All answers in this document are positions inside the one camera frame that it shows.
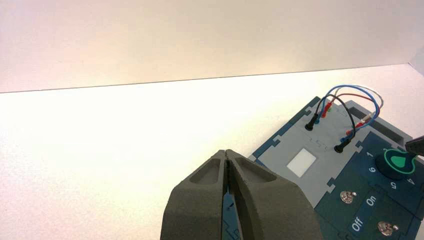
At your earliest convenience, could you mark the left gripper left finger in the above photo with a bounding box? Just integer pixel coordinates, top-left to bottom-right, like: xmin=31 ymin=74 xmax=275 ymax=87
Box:
xmin=160 ymin=149 xmax=229 ymax=240

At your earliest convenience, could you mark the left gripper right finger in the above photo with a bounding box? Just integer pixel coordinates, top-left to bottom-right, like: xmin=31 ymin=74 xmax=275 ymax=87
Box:
xmin=226 ymin=149 xmax=324 ymax=240

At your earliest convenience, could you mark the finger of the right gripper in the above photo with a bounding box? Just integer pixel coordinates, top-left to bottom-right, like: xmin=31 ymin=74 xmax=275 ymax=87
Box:
xmin=405 ymin=135 xmax=424 ymax=157

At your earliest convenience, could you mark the dark knob green pointer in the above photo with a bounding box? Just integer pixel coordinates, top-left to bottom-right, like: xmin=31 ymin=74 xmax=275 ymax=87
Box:
xmin=374 ymin=149 xmax=418 ymax=181

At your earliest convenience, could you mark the white rectangular display window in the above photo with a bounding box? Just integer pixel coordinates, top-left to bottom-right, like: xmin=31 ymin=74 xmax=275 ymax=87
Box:
xmin=286 ymin=148 xmax=317 ymax=178

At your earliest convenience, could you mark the blue grey control box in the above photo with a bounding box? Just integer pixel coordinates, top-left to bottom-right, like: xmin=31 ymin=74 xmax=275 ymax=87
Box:
xmin=221 ymin=96 xmax=424 ymax=240

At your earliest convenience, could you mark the white jumper cable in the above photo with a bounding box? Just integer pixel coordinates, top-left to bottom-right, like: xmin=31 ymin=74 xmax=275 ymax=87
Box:
xmin=330 ymin=85 xmax=384 ymax=122

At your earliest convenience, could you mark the metal toggle switch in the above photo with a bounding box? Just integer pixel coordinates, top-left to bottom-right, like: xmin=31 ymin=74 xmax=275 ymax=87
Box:
xmin=340 ymin=190 xmax=358 ymax=204
xmin=377 ymin=221 xmax=399 ymax=237

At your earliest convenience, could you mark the black jumper cable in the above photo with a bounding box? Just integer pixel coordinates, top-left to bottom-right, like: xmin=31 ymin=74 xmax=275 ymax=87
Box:
xmin=304 ymin=94 xmax=357 ymax=154

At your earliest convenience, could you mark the red jumper cable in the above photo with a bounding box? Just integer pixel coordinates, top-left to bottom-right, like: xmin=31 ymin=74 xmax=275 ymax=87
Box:
xmin=320 ymin=93 xmax=374 ymax=137

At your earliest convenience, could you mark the blue jumper cable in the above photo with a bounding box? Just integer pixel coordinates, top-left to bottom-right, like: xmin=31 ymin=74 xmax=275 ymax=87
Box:
xmin=313 ymin=85 xmax=381 ymax=142

